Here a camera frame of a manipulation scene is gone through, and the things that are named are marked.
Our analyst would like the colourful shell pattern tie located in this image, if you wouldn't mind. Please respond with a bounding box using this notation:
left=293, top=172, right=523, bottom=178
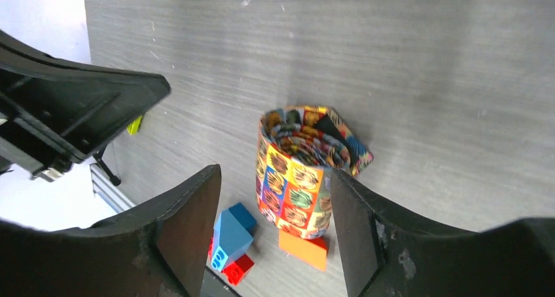
left=255, top=105, right=374, bottom=239

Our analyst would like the blue lego brick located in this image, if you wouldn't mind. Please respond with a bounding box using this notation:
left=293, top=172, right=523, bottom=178
left=210, top=203, right=257, bottom=271

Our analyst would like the red lego brick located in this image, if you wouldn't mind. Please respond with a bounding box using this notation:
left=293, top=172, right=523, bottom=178
left=221, top=254, right=255, bottom=286

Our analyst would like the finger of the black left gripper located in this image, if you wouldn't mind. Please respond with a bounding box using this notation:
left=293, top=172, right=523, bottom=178
left=1, top=33, right=171, bottom=182

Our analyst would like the lime green lego plate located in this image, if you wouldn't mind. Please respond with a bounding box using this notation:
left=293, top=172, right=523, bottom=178
left=126, top=115, right=143, bottom=135

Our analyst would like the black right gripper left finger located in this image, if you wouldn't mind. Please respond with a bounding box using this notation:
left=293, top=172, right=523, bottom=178
left=1, top=164, right=221, bottom=296

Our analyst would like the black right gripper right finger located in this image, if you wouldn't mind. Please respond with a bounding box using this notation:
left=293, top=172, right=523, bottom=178
left=329, top=170, right=554, bottom=296

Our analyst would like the small orange lego brick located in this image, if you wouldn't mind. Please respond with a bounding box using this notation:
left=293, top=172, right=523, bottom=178
left=279, top=231, right=328, bottom=271

